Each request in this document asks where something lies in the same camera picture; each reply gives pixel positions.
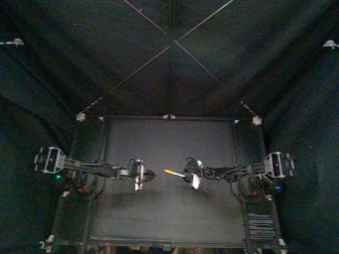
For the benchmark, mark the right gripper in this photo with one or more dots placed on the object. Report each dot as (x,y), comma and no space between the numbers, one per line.
(194,175)

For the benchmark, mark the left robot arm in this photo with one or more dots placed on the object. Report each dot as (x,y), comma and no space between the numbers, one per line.
(88,168)

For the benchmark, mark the grey marker pen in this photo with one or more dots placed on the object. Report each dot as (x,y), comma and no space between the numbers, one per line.
(174,173)

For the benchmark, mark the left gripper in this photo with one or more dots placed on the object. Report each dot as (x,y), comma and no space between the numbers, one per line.
(139,173)

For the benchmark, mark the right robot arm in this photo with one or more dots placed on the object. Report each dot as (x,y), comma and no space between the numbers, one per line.
(247,170)

